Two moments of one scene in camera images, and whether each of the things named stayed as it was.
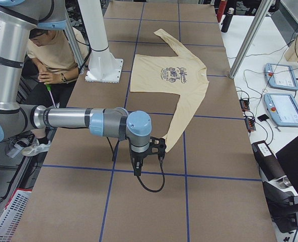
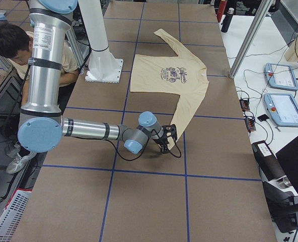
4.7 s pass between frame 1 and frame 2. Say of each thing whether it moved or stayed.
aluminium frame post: stayed
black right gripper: moved
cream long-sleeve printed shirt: stayed
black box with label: stayed
